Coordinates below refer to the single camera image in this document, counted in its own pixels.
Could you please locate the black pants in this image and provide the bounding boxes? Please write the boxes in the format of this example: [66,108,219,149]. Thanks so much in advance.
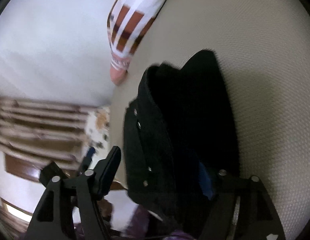
[123,50,239,235]

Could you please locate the floral pillow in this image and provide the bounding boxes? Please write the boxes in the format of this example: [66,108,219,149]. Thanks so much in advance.
[84,106,110,155]

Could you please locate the brown wooden headboard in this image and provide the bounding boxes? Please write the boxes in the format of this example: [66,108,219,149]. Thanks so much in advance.
[0,97,102,182]

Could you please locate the beige bed mattress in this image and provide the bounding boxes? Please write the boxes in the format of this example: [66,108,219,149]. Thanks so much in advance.
[110,0,310,239]

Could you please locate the brown white checkered pillow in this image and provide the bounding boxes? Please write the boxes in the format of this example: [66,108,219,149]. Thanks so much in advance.
[107,0,166,86]

